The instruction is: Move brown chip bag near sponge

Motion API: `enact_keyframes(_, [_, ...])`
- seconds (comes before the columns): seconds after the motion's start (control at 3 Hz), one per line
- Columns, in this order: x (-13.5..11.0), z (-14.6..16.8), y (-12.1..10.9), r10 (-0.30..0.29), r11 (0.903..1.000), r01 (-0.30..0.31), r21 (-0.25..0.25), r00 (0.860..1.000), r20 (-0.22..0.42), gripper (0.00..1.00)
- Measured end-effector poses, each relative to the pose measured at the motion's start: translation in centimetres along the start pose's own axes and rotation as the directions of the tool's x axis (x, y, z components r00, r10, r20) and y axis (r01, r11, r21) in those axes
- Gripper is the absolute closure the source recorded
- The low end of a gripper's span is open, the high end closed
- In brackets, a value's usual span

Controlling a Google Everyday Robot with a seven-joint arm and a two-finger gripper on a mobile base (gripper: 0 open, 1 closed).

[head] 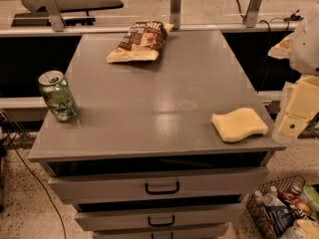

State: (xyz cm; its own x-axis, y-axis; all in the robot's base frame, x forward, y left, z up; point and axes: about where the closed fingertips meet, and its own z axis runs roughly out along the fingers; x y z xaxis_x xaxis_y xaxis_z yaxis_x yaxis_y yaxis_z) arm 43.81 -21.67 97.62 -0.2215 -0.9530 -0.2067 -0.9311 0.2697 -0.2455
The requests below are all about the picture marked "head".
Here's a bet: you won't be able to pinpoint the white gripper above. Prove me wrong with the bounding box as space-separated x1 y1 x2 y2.
272 75 319 144

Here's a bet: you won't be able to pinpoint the brown chip bag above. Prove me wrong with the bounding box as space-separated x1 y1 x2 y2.
106 20 173 63

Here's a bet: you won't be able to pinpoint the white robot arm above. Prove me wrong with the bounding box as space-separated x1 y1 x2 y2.
268 4 319 143

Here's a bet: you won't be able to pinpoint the yellow sponge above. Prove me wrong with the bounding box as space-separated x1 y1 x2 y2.
211 108 268 142

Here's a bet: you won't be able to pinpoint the blue snack bag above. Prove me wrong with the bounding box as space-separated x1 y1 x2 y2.
265 206 294 236

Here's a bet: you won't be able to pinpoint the green snack package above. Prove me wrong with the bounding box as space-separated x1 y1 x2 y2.
300 184 319 211

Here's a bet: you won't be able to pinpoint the red snack package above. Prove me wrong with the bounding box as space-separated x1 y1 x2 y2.
278 189 311 215

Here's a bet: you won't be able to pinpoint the clear plastic water bottle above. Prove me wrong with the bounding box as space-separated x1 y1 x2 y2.
254 186 284 206

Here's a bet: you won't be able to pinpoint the yellow package in basket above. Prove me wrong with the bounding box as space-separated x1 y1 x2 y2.
295 219 319 239

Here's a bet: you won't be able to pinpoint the grey drawer cabinet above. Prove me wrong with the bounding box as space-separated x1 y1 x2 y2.
29 31 279 239

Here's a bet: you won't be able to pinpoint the green soda can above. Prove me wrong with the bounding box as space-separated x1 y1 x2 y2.
38 71 78 121

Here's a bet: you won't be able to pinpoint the black bench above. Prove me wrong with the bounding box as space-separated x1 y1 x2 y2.
11 0 124 27

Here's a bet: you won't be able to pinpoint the black cable on rail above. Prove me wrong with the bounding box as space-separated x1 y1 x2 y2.
232 0 304 92

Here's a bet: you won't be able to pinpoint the wire basket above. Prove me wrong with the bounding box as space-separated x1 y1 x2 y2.
246 175 305 239

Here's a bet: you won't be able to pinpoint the right metal bracket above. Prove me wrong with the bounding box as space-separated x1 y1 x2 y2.
243 0 262 28

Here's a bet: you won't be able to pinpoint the metal bracket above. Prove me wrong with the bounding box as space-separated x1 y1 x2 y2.
243 0 262 28
42 0 65 32
169 0 181 30

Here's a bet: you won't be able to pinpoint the middle metal bracket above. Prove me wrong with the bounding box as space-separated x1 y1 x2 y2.
169 0 181 30

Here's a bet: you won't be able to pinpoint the top drawer black handle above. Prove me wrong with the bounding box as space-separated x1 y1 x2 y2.
145 182 180 195

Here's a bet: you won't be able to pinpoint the drawer black handle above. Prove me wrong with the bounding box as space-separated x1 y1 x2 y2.
145 182 180 195
151 232 173 239
148 215 175 227

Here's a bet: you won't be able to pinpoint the bottom drawer black handle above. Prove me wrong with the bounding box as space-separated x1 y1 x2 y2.
151 232 173 239

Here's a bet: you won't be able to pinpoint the middle drawer black handle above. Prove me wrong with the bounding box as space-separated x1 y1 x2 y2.
148 215 175 227

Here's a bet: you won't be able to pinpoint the left metal bracket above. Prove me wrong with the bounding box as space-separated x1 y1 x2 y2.
42 0 65 32

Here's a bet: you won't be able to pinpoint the black floor cable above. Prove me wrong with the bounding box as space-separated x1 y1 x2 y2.
0 129 68 239

